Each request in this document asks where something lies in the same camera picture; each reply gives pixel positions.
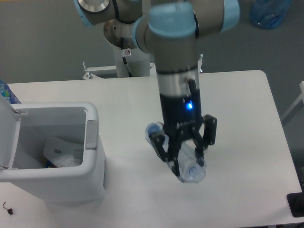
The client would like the white wrapper bag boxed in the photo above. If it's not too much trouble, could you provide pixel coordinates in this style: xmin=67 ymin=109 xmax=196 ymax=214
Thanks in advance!
xmin=43 ymin=136 xmax=84 ymax=168

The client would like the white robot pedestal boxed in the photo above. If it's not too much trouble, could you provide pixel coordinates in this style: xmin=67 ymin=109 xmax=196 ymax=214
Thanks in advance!
xmin=104 ymin=19 xmax=156 ymax=78

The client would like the white base strut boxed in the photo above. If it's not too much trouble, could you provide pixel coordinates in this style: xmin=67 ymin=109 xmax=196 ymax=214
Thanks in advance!
xmin=88 ymin=61 xmax=156 ymax=79

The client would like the blue yellow snack packet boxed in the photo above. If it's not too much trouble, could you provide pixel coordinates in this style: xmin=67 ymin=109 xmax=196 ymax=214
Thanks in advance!
xmin=45 ymin=160 xmax=57 ymax=168

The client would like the blue plastic bag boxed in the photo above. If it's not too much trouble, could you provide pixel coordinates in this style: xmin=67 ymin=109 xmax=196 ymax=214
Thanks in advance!
xmin=248 ymin=0 xmax=293 ymax=29

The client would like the black device at edge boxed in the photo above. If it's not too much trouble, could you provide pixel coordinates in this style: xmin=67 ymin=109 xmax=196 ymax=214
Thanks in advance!
xmin=287 ymin=192 xmax=304 ymax=218

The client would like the white frame at right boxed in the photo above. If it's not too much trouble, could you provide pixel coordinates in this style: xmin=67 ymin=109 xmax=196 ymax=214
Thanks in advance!
xmin=281 ymin=81 xmax=304 ymax=127

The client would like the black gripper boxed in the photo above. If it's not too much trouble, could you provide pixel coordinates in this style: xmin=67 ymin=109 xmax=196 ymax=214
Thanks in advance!
xmin=149 ymin=91 xmax=218 ymax=176

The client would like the white plastic trash can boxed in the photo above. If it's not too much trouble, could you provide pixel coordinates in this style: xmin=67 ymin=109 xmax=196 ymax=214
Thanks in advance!
xmin=0 ymin=98 xmax=105 ymax=202

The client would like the clear plastic water bottle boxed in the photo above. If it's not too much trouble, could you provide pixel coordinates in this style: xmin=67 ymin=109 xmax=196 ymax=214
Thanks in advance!
xmin=145 ymin=122 xmax=206 ymax=183

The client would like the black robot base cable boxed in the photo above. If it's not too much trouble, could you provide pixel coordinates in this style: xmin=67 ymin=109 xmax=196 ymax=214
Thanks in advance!
xmin=120 ymin=37 xmax=133 ymax=77

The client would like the white levelling foot bracket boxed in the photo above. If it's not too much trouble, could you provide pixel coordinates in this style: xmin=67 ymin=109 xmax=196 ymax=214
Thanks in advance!
xmin=82 ymin=61 xmax=93 ymax=80

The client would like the blue labelled bottle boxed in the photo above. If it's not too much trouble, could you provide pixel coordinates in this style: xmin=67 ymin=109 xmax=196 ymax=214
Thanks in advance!
xmin=0 ymin=80 xmax=21 ymax=104

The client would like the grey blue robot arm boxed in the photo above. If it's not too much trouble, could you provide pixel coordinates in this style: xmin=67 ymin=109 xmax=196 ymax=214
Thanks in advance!
xmin=74 ymin=0 xmax=240 ymax=177

